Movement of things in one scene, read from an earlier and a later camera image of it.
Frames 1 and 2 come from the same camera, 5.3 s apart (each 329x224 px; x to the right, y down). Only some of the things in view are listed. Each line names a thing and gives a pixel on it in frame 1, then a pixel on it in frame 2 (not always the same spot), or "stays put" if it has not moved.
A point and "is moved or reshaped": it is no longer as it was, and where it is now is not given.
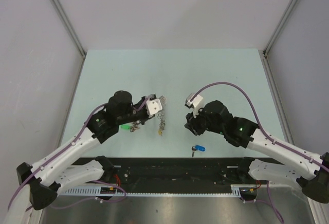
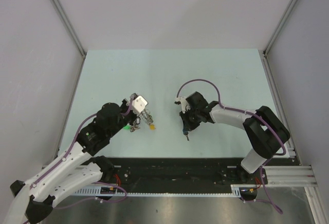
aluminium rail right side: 285,126 stays put
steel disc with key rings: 161,116 is moved or reshaped
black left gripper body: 134,115 stays put
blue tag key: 198,148 -> 186,133
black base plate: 138,172 stays put
